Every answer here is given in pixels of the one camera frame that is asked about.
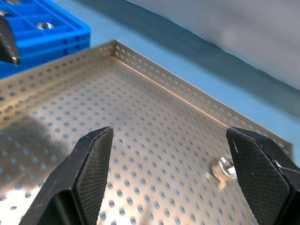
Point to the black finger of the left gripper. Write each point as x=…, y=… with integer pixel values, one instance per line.
x=8, y=44

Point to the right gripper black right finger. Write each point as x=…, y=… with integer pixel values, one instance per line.
x=264, y=182

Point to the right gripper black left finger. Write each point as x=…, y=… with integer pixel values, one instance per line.
x=70, y=182

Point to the blue plastic compartment tray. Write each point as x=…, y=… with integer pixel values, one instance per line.
x=70, y=37

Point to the perforated steel tray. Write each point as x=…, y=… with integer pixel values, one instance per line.
x=140, y=117

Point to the silver metal roller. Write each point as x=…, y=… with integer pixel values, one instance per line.
x=222, y=167
x=44, y=25

